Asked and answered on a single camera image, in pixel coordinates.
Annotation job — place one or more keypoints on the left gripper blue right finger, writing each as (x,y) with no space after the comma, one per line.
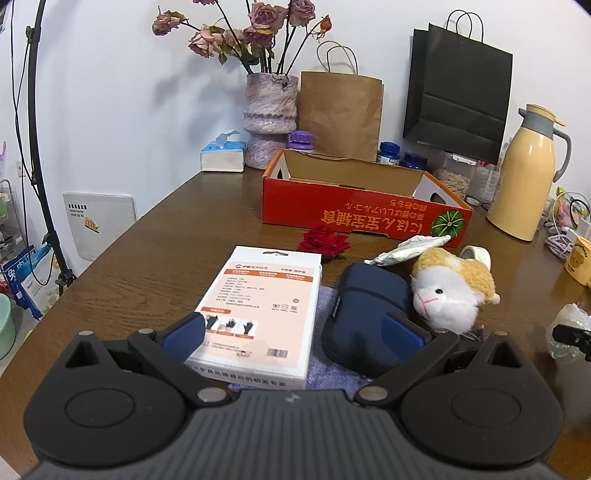
(402,336)

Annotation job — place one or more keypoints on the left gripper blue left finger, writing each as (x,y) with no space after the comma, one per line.
(184,337)

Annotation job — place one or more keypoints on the navy blue zip pouch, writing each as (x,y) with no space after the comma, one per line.
(352,335)

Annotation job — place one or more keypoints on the white yellow plush hamster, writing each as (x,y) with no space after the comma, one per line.
(449,291)

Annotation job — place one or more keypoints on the white glove product box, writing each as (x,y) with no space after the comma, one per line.
(259,317)

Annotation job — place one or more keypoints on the crumpled clear plastic wrap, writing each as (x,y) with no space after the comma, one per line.
(570,315)

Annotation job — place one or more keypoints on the yellow bear mug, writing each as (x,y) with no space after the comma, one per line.
(578,262)

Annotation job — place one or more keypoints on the crumpled white tissue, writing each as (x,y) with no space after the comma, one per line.
(408,250)

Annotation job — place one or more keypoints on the white tape roll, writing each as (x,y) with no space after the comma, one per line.
(472,254)

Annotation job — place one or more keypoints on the red artificial rose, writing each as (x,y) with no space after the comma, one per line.
(325,241)

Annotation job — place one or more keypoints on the black light stand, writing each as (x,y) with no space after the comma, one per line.
(33,172)

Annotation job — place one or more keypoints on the yellow thermos jug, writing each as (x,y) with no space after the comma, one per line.
(537,157)

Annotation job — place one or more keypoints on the green plastic basin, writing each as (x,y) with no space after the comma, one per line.
(7,327)

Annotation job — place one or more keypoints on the clear seed container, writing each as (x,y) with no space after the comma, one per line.
(456,172)

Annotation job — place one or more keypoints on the short blue supplement jar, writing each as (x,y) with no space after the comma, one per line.
(414,161)

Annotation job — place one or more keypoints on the clear plastic water bottle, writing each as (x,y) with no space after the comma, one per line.
(487,176)

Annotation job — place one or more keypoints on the red cardboard fruit box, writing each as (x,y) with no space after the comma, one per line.
(305,191)

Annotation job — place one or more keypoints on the tall blue supplement bottle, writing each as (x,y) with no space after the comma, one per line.
(389,153)

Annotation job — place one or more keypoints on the blue white tissue box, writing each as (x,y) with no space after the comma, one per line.
(226,154)

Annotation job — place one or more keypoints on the purple cap pill bottle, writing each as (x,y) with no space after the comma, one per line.
(300,140)

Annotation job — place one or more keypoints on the brown paper bag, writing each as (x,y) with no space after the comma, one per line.
(343,111)

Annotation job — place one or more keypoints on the purple textured flower vase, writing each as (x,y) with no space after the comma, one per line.
(270,115)

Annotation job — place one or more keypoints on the black paper bag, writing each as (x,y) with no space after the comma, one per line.
(458,94)

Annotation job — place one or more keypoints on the dried pink rose bouquet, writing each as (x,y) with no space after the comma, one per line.
(272,40)

